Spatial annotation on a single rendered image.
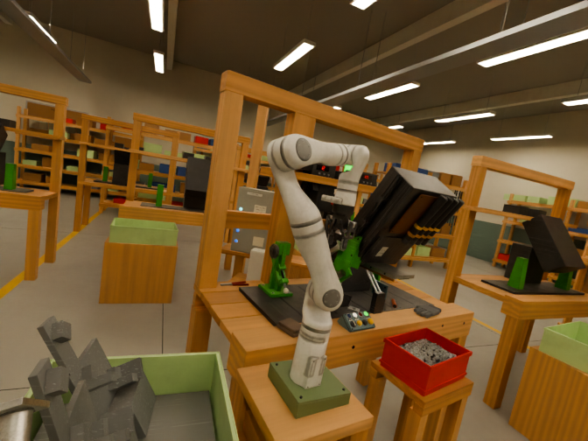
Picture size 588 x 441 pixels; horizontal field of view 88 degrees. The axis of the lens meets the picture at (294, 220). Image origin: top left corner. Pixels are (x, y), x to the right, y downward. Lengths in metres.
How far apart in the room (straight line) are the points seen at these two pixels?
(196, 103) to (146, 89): 1.53
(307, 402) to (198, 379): 0.32
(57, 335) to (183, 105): 10.86
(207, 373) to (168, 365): 0.12
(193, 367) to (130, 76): 10.95
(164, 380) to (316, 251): 0.55
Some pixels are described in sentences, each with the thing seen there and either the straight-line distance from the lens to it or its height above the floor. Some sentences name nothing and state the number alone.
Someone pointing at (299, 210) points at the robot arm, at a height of 1.42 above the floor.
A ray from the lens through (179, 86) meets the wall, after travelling 11.56.
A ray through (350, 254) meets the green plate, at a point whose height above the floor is 1.18.
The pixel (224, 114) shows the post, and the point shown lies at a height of 1.74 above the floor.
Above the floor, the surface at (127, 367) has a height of 0.95.
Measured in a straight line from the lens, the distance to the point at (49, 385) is 0.63.
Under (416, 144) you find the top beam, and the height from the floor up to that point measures 1.89.
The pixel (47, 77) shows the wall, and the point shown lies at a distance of 11.89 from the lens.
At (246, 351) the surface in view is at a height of 0.90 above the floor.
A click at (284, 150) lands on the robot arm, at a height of 1.56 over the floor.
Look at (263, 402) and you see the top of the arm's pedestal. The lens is 1.03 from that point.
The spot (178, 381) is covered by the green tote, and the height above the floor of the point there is 0.88.
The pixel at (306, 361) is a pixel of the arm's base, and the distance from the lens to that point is 1.00.
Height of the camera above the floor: 1.49
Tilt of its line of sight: 7 degrees down
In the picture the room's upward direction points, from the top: 10 degrees clockwise
